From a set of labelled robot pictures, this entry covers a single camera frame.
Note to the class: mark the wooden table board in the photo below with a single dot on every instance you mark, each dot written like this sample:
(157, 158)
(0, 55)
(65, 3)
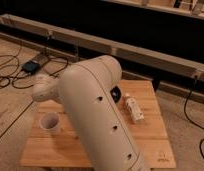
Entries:
(65, 150)

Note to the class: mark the white plastic bottle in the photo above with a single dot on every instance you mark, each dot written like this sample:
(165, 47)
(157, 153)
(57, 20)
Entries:
(133, 108)

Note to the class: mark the dark ceramic bowl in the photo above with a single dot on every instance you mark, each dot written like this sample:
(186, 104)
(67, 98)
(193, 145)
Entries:
(116, 94)

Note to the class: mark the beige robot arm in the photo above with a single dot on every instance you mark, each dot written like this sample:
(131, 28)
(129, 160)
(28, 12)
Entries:
(84, 91)

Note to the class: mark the wooden frame beam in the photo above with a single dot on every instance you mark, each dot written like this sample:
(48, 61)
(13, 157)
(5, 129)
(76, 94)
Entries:
(132, 53)

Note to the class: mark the blue power adapter box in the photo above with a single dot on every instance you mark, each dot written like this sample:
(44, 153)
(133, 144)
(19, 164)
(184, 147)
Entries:
(30, 67)

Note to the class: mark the white paper cup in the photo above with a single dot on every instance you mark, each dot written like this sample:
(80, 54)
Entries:
(50, 123)

